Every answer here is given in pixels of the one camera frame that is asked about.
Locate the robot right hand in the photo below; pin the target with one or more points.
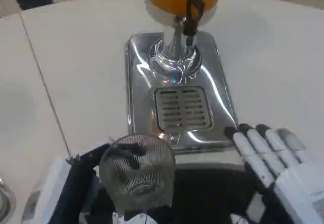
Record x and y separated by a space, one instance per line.
291 183

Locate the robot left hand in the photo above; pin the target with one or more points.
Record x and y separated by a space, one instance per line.
63 183

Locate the clear ribbed glass cup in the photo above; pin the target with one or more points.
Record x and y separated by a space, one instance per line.
136 168

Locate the steel dispenser base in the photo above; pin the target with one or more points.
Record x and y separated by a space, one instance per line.
5 198

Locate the steel drip tray base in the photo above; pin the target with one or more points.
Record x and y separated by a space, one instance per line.
217 99

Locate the steel slotted drip grid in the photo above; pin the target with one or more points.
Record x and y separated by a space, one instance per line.
183 108

